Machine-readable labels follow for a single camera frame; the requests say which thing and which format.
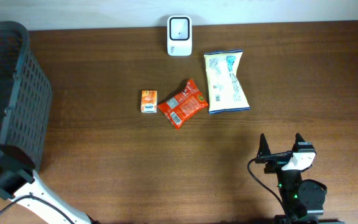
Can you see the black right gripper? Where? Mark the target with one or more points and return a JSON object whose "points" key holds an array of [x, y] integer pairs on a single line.
{"points": [[273, 165]]}

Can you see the cream blue chip bag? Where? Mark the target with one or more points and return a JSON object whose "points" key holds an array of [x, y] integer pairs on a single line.
{"points": [[224, 89]]}

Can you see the red snack packet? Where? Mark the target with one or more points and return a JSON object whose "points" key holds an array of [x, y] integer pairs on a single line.
{"points": [[183, 105]]}

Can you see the orange tissue pack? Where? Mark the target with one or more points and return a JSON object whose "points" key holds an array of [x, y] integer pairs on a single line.
{"points": [[148, 103]]}

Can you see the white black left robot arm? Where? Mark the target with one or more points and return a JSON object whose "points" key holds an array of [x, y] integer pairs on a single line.
{"points": [[20, 184]]}

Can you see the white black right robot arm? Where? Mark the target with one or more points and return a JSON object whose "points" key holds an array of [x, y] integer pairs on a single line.
{"points": [[302, 200]]}

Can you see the white barcode scanner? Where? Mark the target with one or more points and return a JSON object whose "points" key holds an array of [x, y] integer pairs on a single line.
{"points": [[179, 36]]}

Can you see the grey plastic basket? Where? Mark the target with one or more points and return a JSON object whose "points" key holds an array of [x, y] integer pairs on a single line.
{"points": [[25, 93]]}

